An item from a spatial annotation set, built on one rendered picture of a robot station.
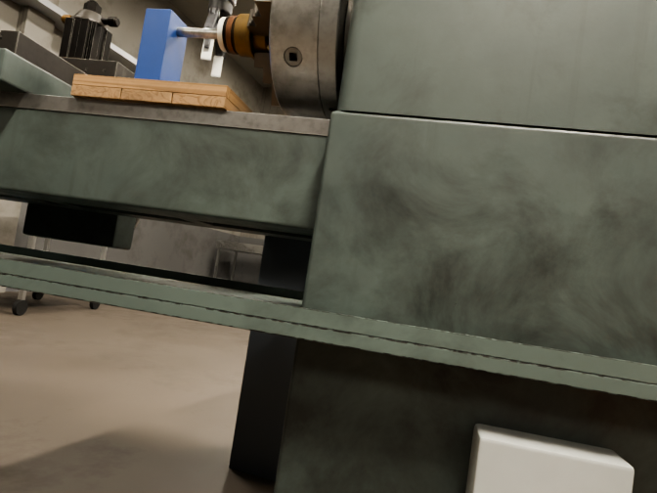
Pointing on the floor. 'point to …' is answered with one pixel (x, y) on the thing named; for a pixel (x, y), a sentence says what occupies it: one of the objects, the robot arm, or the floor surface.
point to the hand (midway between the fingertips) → (211, 65)
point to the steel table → (236, 251)
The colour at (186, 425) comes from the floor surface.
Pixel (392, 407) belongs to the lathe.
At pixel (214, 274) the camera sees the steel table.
